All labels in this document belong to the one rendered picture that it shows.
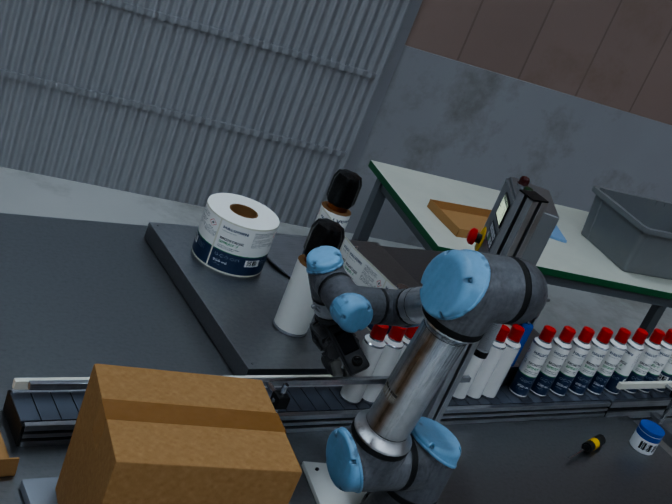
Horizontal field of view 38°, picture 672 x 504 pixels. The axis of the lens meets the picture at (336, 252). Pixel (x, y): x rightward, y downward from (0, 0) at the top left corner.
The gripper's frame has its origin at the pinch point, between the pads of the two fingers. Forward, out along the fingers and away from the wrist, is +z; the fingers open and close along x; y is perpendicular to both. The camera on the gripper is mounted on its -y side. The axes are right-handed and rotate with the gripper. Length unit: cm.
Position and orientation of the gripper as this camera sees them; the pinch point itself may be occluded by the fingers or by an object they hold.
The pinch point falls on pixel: (344, 380)
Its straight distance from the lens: 221.4
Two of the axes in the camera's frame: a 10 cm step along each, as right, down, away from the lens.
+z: 1.0, 7.7, 6.3
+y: -4.7, -5.2, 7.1
